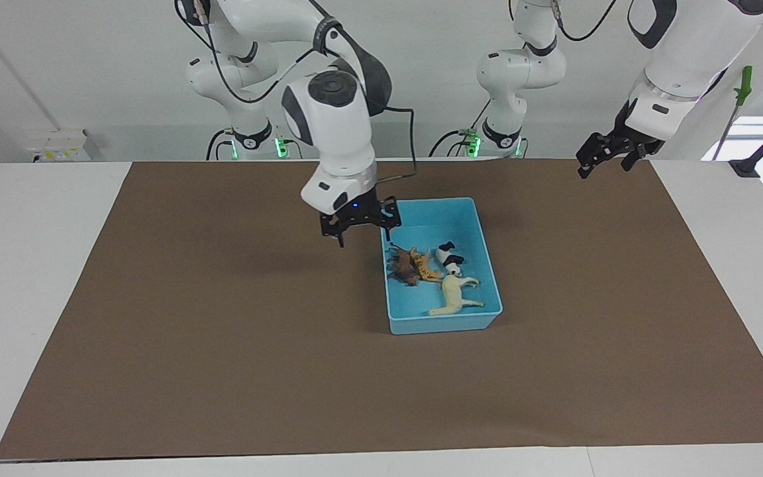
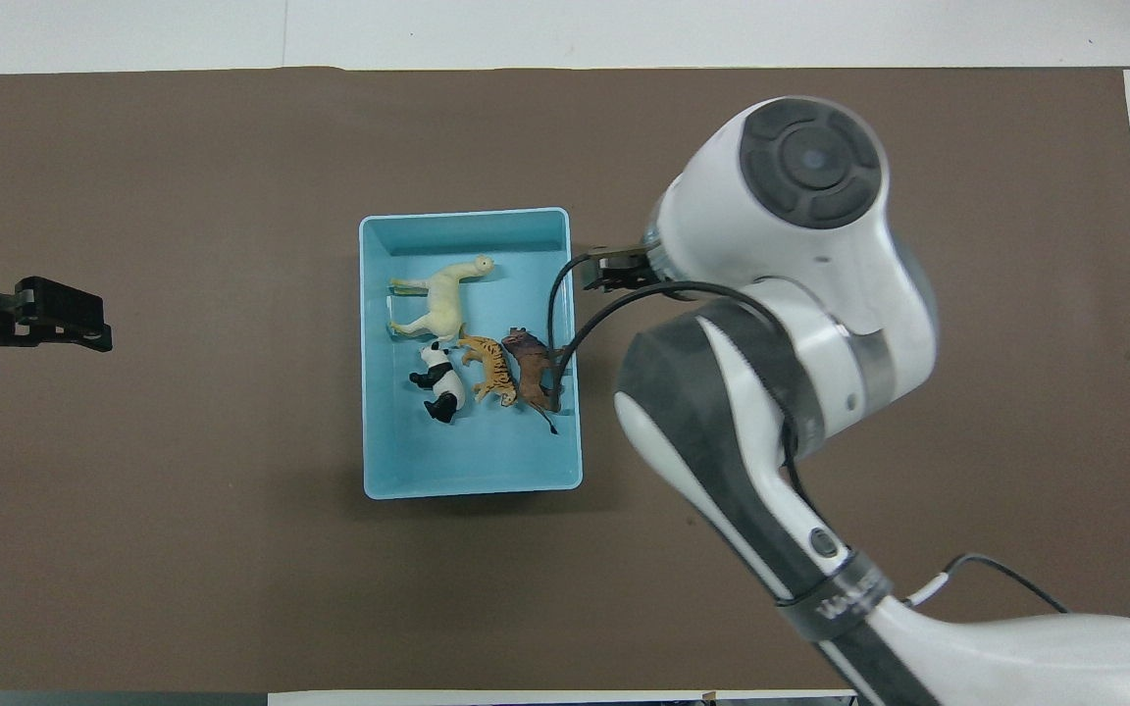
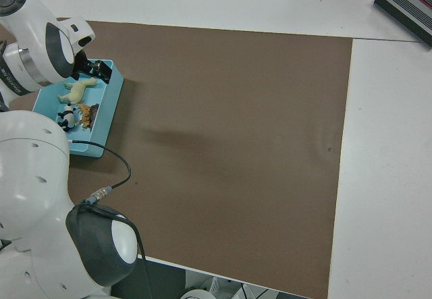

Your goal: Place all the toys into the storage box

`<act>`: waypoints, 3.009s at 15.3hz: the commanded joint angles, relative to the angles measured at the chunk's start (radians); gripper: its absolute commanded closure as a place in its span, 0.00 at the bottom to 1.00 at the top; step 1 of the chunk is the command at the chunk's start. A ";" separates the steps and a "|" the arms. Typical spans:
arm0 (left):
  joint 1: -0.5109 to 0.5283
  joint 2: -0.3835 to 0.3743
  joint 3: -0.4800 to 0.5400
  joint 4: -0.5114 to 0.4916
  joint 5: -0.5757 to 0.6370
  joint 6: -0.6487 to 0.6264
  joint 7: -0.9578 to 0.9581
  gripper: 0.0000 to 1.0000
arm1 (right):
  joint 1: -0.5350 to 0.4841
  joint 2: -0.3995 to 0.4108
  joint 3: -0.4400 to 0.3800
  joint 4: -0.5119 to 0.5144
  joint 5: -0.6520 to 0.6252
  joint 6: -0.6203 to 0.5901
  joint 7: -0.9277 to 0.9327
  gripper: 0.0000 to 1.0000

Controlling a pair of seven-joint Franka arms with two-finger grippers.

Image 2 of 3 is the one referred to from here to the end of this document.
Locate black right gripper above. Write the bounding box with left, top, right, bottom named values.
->
left=582, top=245, right=669, bottom=294

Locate light blue plastic storage box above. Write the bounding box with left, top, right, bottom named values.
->
left=359, top=207, right=584, bottom=501

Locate black and white panda toy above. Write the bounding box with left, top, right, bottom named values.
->
left=409, top=339, right=467, bottom=425

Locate brown lion toy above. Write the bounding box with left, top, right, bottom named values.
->
left=500, top=328, right=566, bottom=435

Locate orange tiger toy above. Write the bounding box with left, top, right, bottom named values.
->
left=457, top=333, right=519, bottom=408

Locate brown table mat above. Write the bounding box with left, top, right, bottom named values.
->
left=0, top=67, right=1130, bottom=693

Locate cream horse toy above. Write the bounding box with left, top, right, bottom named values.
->
left=387, top=254, right=495, bottom=342

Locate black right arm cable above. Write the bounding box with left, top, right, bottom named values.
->
left=545, top=253, right=1071, bottom=617

